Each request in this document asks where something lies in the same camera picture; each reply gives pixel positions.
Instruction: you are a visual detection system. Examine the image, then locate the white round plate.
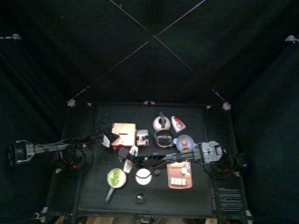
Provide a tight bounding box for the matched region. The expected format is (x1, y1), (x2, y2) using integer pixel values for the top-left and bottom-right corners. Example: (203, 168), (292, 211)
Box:
(135, 168), (155, 186)

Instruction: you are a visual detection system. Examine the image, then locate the dark toy cooking pot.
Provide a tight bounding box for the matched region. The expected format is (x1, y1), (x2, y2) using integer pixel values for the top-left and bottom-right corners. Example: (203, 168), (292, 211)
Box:
(153, 129), (175, 149)

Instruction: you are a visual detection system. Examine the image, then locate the silver toy coffee machine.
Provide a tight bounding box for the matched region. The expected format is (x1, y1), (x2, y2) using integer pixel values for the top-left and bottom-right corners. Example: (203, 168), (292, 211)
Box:
(135, 129), (151, 148)

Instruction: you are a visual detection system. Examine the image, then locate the blue toy bowl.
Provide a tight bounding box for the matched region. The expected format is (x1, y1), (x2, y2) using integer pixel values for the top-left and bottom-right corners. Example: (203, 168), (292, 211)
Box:
(172, 134), (197, 154)

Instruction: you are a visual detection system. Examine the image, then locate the white sliced toy food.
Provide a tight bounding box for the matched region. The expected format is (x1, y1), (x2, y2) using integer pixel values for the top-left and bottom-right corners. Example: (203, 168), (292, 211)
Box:
(171, 178), (188, 186)

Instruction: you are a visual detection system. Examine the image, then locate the orange white toy toaster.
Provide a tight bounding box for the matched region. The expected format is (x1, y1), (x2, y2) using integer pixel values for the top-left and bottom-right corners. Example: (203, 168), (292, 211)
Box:
(111, 122), (137, 151)

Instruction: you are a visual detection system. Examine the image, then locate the green toy vegetable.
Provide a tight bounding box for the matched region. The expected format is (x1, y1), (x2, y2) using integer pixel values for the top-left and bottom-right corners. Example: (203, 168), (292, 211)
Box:
(108, 169), (123, 186)

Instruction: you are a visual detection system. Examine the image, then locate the red and white packet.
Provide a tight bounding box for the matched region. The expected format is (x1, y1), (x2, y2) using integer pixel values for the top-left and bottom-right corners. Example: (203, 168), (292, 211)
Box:
(171, 115), (188, 134)

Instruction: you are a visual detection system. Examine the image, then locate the toy frying pan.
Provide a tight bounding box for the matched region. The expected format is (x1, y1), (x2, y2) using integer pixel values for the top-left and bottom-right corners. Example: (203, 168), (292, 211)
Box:
(103, 167), (128, 204)

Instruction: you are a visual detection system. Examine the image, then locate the silver toy kettle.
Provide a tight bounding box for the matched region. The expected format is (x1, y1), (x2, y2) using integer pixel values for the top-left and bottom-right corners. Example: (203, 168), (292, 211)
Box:
(152, 111), (173, 132)

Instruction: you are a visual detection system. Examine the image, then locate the pink toy cutting board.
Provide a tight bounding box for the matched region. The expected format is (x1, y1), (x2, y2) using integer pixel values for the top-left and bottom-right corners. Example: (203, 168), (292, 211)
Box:
(165, 161), (193, 191)

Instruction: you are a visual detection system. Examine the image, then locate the small black cup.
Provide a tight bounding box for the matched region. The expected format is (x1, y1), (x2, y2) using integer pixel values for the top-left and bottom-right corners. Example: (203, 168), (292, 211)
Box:
(135, 192), (147, 204)

